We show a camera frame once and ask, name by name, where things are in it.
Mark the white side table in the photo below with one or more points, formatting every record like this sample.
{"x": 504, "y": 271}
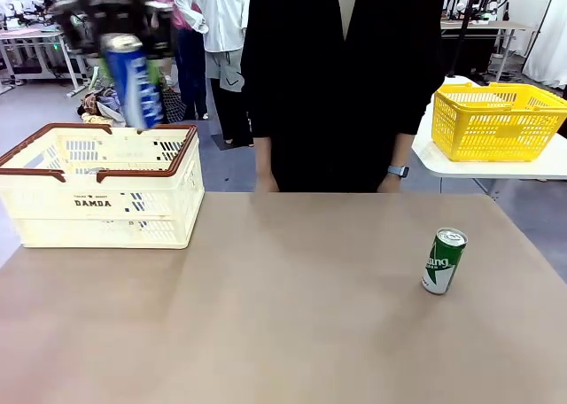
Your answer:
{"x": 487, "y": 169}

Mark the white curtain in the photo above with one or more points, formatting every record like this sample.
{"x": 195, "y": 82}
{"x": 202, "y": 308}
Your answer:
{"x": 549, "y": 32}

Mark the person's black-clad torso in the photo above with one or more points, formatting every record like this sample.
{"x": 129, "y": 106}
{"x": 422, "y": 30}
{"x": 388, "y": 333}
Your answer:
{"x": 341, "y": 89}

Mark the black stand pole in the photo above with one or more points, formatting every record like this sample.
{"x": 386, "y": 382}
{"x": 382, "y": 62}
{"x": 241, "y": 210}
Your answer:
{"x": 465, "y": 27}

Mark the yellow plastic basket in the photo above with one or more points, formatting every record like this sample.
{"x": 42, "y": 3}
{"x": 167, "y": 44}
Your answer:
{"x": 496, "y": 134}

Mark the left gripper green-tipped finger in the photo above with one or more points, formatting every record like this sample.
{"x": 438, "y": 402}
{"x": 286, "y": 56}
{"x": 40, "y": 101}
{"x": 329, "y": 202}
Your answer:
{"x": 80, "y": 25}
{"x": 157, "y": 27}

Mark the person's right hand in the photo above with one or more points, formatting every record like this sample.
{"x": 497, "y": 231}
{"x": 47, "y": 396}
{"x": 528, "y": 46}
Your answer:
{"x": 267, "y": 184}

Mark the person's left hand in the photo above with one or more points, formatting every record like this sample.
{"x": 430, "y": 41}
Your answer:
{"x": 390, "y": 186}

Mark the white-framed background desk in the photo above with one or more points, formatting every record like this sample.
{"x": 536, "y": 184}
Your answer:
{"x": 31, "y": 34}

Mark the light blue wristwatch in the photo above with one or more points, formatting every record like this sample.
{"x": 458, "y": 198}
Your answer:
{"x": 398, "y": 171}

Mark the green star-print drink can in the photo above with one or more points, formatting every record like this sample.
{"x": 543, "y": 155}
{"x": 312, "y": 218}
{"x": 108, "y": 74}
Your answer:
{"x": 443, "y": 262}

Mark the pile of mixed clothes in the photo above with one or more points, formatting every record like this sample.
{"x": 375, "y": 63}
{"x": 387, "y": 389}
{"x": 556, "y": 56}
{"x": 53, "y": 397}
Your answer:
{"x": 99, "y": 107}

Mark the mannequin white shirt grey shorts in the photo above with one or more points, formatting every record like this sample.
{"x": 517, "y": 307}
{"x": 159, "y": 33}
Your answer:
{"x": 221, "y": 23}

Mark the person's left forearm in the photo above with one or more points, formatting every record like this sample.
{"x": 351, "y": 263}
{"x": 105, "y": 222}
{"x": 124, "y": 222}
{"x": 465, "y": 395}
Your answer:
{"x": 402, "y": 149}

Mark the thin black slanted pole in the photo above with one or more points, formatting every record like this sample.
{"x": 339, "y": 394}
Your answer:
{"x": 542, "y": 16}

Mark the person's right forearm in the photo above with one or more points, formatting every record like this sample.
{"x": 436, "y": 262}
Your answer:
{"x": 265, "y": 156}

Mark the cream folding basket brown rim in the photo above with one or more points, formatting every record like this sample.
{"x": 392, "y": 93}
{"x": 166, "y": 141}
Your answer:
{"x": 102, "y": 218}

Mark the mannequin pink shirt navy trousers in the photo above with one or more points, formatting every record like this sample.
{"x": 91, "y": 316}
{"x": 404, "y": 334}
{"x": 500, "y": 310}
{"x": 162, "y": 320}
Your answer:
{"x": 190, "y": 67}

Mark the brown-topped background desk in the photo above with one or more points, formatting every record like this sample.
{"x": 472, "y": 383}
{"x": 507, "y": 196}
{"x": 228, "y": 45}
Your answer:
{"x": 487, "y": 25}

